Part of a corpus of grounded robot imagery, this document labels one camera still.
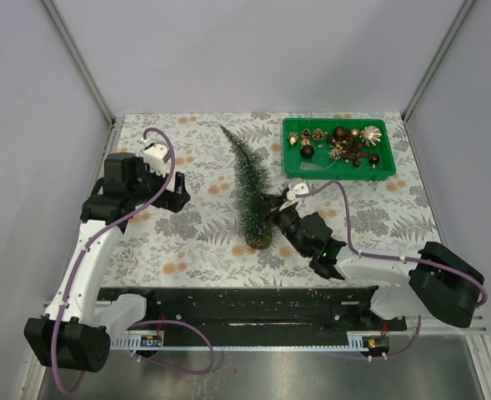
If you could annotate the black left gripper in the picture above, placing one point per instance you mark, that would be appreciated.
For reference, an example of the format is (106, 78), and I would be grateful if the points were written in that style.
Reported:
(169, 199)

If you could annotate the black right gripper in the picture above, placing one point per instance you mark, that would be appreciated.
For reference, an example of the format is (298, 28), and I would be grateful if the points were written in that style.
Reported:
(270, 202)

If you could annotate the floral paper mat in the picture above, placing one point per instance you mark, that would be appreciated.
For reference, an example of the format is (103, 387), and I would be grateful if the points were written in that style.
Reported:
(230, 217)

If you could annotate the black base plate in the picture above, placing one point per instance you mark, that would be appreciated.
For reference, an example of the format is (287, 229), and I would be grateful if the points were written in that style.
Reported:
(265, 317)

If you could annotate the small green christmas tree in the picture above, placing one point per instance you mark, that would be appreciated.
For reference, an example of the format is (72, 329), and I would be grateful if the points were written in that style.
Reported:
(252, 180)

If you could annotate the frosted pine cone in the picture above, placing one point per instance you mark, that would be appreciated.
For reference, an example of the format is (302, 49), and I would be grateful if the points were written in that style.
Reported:
(318, 135)

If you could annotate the white slotted cable duct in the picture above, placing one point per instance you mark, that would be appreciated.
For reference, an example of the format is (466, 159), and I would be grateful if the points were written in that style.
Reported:
(137, 342)

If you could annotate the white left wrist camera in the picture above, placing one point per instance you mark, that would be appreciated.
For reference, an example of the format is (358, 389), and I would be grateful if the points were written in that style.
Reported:
(156, 155)

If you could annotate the dark brown bauble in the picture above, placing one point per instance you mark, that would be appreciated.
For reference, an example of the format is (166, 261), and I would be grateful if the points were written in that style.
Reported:
(307, 151)

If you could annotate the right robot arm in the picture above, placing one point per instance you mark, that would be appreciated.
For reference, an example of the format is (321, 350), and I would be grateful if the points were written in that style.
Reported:
(433, 280)

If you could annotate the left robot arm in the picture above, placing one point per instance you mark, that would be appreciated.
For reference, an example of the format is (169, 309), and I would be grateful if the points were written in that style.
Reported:
(72, 334)

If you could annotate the brown bauble in tray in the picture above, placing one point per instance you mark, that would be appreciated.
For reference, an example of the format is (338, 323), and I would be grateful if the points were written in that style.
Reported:
(340, 133)

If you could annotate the small dark bauble right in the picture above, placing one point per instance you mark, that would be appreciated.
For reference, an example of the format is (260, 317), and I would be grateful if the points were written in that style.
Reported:
(374, 159)

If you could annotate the green plastic tray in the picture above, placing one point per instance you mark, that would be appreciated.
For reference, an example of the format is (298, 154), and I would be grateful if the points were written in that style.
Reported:
(337, 150)

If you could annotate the gold ribbed ornament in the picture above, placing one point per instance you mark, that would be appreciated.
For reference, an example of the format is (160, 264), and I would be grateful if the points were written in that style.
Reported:
(293, 139)

